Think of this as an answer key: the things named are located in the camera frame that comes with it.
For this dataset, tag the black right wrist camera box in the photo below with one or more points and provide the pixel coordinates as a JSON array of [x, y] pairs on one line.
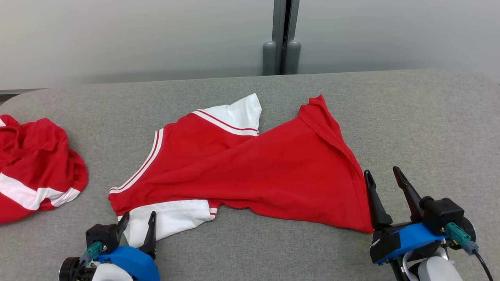
[[441, 214]]

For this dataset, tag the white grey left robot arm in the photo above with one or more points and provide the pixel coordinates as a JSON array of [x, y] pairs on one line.
[[111, 274]]

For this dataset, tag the red white basketball shorts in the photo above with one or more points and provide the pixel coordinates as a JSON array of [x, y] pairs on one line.
[[35, 156]]

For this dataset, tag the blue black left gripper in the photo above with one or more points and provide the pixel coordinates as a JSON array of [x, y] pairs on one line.
[[133, 263]]

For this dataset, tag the grey cylindrical post foot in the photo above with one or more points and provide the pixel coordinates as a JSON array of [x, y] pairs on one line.
[[292, 58], [269, 58]]

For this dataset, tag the red white jersey shirt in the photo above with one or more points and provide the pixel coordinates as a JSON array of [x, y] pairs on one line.
[[254, 168]]

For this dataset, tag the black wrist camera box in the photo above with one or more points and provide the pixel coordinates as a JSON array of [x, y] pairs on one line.
[[101, 236], [441, 214]]

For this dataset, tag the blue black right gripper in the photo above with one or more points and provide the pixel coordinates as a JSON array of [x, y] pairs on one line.
[[406, 238]]

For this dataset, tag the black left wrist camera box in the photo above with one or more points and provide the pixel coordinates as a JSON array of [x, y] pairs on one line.
[[101, 236]]

